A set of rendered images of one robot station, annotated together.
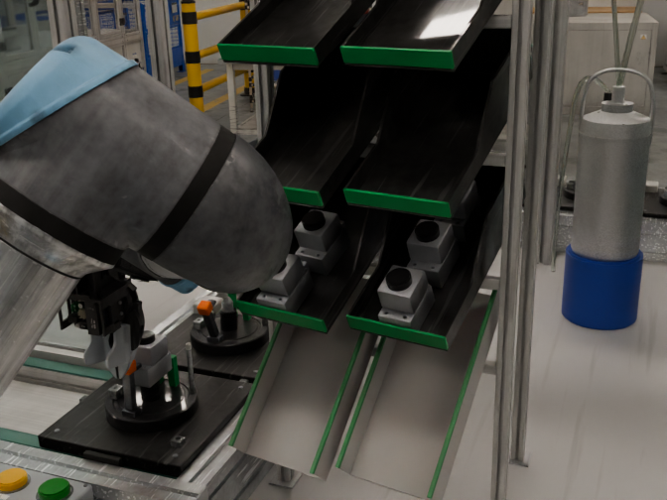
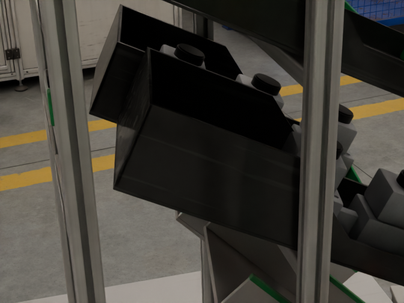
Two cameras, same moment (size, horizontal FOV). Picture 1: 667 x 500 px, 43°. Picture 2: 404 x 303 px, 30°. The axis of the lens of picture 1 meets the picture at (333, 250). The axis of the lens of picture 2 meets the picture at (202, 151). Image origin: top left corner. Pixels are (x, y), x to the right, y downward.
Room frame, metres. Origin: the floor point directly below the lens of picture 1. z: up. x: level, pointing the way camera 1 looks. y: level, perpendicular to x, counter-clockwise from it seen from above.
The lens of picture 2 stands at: (1.44, 0.43, 1.57)
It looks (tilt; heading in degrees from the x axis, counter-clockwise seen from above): 26 degrees down; 235
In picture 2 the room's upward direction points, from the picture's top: 2 degrees counter-clockwise
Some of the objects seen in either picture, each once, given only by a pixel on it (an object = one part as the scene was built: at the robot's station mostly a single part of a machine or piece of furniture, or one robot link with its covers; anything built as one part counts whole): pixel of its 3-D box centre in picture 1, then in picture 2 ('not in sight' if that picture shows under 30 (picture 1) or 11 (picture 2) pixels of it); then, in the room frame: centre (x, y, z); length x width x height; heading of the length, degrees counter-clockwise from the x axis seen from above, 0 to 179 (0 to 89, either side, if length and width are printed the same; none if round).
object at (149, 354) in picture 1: (150, 352); not in sight; (1.14, 0.28, 1.06); 0.08 x 0.04 x 0.07; 158
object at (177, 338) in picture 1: (228, 315); not in sight; (1.37, 0.19, 1.01); 0.24 x 0.24 x 0.13; 68
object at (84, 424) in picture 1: (153, 413); not in sight; (1.13, 0.28, 0.96); 0.24 x 0.24 x 0.02; 68
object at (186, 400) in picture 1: (152, 402); not in sight; (1.13, 0.28, 0.98); 0.14 x 0.14 x 0.02
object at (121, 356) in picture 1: (117, 355); not in sight; (1.04, 0.30, 1.11); 0.06 x 0.03 x 0.09; 159
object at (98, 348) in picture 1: (98, 351); not in sight; (1.06, 0.33, 1.11); 0.06 x 0.03 x 0.09; 159
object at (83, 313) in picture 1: (97, 284); not in sight; (1.05, 0.32, 1.21); 0.09 x 0.08 x 0.12; 159
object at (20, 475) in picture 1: (12, 481); not in sight; (0.96, 0.44, 0.96); 0.04 x 0.04 x 0.02
